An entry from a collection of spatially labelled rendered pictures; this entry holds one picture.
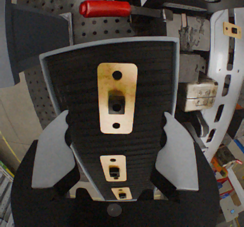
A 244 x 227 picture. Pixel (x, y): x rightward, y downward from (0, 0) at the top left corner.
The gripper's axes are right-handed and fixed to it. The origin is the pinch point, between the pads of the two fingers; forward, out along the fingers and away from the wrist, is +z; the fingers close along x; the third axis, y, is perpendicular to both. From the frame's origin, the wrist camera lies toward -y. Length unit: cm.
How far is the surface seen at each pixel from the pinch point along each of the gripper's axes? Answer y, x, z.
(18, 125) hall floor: 107, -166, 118
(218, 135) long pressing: 21.8, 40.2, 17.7
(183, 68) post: -3.1, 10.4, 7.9
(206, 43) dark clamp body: -8.2, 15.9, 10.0
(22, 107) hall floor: 71, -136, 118
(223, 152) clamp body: 38, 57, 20
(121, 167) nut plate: 11.8, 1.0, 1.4
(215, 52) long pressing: -7.3, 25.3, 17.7
